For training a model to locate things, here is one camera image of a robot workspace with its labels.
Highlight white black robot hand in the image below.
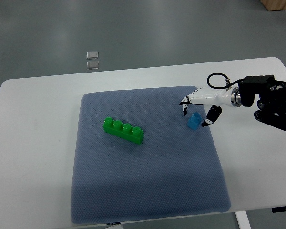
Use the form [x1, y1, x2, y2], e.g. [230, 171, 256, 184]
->
[179, 87, 242, 127]

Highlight small blue block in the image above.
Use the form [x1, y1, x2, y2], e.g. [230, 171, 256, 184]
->
[187, 112, 202, 130]

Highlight long green block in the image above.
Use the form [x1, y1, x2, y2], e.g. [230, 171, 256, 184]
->
[103, 117, 144, 145]

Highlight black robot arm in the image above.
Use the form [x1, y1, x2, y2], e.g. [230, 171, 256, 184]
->
[238, 75, 286, 131]

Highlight blue grey foam mat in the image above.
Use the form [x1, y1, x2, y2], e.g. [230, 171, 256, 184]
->
[71, 86, 231, 224]

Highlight wooden box corner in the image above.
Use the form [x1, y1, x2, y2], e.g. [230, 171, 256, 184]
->
[260, 0, 286, 11]

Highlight white table leg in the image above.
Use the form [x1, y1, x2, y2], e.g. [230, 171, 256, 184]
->
[235, 211, 251, 229]

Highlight black table control panel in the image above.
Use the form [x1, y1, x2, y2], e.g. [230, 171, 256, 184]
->
[272, 206, 286, 213]

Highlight upper metal floor plate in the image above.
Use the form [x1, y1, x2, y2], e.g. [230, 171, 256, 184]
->
[86, 51, 99, 60]

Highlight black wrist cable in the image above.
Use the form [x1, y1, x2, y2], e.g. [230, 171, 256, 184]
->
[206, 73, 241, 91]

